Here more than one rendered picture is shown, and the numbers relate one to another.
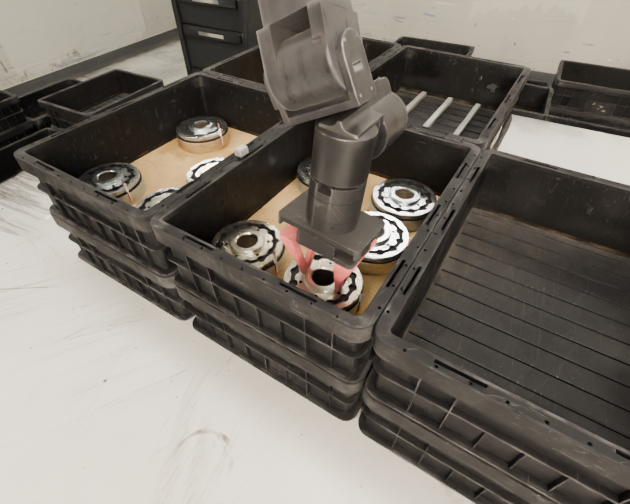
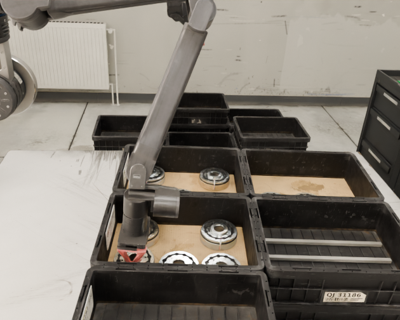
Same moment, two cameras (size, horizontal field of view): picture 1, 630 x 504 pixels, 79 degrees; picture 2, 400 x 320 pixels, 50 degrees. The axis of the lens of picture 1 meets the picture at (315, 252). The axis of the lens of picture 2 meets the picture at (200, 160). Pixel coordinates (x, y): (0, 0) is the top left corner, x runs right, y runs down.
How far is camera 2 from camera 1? 0.86 m
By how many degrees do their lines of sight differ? 46
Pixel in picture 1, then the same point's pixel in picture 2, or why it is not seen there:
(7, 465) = (33, 240)
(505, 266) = not seen: outside the picture
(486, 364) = not seen: outside the picture
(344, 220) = (126, 228)
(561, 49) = not seen: outside the picture
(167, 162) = (184, 181)
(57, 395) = (63, 235)
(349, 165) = (125, 206)
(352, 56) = (135, 173)
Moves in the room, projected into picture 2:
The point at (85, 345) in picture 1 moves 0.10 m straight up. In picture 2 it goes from (88, 228) to (86, 204)
